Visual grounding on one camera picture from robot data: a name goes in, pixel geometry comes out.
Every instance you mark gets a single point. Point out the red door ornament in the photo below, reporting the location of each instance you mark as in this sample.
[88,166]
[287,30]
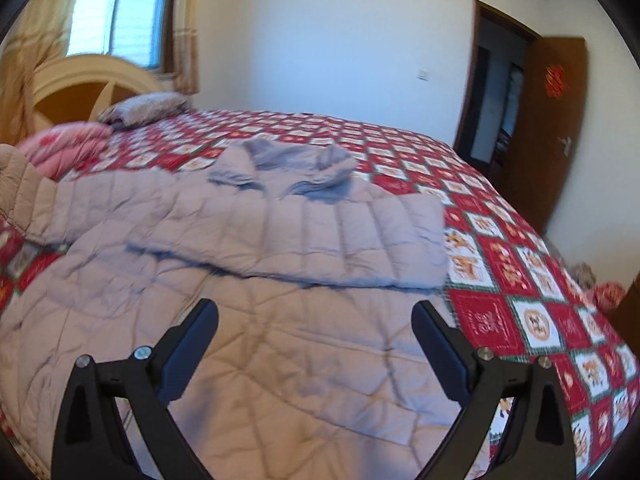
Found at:
[554,80]

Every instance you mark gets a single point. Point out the beige curtain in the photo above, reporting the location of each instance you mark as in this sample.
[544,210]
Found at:
[35,35]
[187,35]

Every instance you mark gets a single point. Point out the window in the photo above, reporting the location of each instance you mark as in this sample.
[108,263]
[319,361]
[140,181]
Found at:
[115,15]

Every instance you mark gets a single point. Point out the red bear printed blanket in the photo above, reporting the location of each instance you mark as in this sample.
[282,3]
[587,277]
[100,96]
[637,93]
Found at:
[500,310]

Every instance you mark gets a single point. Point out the grey patterned pillow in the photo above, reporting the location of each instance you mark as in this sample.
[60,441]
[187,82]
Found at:
[145,107]

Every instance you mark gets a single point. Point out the brown wooden dresser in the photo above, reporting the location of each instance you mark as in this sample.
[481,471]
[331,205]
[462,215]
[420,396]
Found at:
[632,310]

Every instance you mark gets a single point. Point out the dark wooden door frame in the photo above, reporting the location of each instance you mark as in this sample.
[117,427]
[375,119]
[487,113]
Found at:
[467,85]

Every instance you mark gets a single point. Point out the white wall switch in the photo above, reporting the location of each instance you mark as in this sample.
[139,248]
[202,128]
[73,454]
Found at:
[424,75]

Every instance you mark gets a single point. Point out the cream wooden headboard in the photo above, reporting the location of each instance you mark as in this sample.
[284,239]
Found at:
[75,75]

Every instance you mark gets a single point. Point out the brown wooden door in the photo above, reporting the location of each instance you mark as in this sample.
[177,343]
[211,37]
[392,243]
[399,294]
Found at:
[545,160]

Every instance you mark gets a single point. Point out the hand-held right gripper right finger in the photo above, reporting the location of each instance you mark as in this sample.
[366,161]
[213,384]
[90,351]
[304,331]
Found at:
[437,355]

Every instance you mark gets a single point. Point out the pink folded quilt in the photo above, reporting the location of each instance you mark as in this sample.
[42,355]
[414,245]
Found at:
[65,147]

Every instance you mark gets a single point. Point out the grey clothes pile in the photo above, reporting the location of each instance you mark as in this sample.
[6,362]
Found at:
[582,275]

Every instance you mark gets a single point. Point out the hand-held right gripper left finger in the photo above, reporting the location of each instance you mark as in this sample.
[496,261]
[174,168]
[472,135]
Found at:
[195,345]

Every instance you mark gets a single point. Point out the beige puffer jacket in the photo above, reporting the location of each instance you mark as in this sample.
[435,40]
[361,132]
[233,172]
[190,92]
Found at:
[20,185]

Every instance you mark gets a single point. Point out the lavender puffer jacket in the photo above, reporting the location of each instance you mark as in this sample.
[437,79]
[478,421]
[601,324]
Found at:
[275,305]

